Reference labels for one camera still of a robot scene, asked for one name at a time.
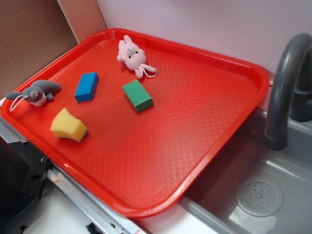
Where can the pink plush bunny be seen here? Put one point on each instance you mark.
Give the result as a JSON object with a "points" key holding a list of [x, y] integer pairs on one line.
{"points": [[134, 58]]}

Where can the yellow sponge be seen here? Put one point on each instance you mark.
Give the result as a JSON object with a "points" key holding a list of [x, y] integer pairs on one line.
{"points": [[65, 125]]}

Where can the green wooden block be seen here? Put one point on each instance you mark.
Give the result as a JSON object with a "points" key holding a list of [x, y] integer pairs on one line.
{"points": [[138, 96]]}

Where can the dark grey faucet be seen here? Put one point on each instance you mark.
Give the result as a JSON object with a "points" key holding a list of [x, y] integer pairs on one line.
{"points": [[291, 95]]}

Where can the grey plush animal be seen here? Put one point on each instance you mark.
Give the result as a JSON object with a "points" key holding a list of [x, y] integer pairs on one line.
{"points": [[39, 92]]}

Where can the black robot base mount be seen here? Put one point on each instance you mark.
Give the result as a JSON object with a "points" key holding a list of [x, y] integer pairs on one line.
{"points": [[23, 170]]}

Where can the grey plastic sink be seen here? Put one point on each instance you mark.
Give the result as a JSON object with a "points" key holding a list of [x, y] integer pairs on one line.
{"points": [[249, 189]]}

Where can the red plastic tray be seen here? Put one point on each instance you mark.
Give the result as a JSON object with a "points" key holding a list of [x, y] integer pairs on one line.
{"points": [[139, 164]]}

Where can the brown cardboard panel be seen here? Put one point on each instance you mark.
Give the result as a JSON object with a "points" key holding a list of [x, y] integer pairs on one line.
{"points": [[33, 33]]}

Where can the blue wooden block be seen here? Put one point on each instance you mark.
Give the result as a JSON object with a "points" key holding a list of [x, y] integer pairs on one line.
{"points": [[86, 87]]}

